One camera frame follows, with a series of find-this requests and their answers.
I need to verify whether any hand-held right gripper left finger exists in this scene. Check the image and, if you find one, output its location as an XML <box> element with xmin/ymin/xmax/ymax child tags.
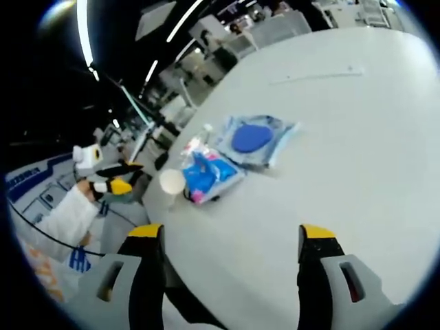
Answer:
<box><xmin>71</xmin><ymin>222</ymin><xmax>166</xmax><ymax>330</ymax></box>

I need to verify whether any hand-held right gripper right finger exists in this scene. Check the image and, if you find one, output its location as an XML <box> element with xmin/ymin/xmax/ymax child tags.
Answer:
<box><xmin>296</xmin><ymin>223</ymin><xmax>406</xmax><ymax>330</ymax></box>

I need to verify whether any white paper cup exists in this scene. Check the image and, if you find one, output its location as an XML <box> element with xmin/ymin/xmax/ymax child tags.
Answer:
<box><xmin>159</xmin><ymin>168</ymin><xmax>187</xmax><ymax>211</ymax></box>

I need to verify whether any small clear plastic bottle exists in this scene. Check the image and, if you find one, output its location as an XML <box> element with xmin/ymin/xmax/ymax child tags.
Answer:
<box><xmin>192</xmin><ymin>124</ymin><xmax>216</xmax><ymax>152</ymax></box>

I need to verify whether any blue and pink packet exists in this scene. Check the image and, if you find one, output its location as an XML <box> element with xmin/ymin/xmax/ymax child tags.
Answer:
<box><xmin>180</xmin><ymin>151</ymin><xmax>247</xmax><ymax>206</ymax></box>

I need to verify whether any clear bag with blue disc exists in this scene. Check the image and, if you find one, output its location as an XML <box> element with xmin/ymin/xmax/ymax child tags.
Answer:
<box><xmin>213</xmin><ymin>113</ymin><xmax>302</xmax><ymax>169</ymax></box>

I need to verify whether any clear plastic ruler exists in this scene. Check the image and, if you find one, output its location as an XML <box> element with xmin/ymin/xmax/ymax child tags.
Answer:
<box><xmin>268</xmin><ymin>65</ymin><xmax>364</xmax><ymax>86</ymax></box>

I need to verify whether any white table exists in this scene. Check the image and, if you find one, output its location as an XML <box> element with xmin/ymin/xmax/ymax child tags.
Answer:
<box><xmin>141</xmin><ymin>27</ymin><xmax>439</xmax><ymax>330</ymax></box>

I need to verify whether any black cable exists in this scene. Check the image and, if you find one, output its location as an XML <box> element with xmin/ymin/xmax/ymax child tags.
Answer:
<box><xmin>6</xmin><ymin>199</ymin><xmax>107</xmax><ymax>257</ymax></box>

